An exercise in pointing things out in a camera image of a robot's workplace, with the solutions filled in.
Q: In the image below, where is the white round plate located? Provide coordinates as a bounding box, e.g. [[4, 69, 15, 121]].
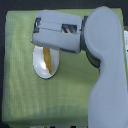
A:
[[33, 46, 59, 79]]

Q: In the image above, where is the orange bread loaf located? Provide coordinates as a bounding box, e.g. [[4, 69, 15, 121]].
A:
[[43, 47, 52, 74]]

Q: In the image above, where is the green table cloth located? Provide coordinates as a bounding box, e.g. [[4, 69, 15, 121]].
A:
[[1, 7, 127, 125]]

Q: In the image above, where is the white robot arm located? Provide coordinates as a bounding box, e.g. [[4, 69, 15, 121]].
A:
[[32, 6, 128, 128]]

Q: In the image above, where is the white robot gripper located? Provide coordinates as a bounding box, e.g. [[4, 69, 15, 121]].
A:
[[32, 10, 87, 54]]

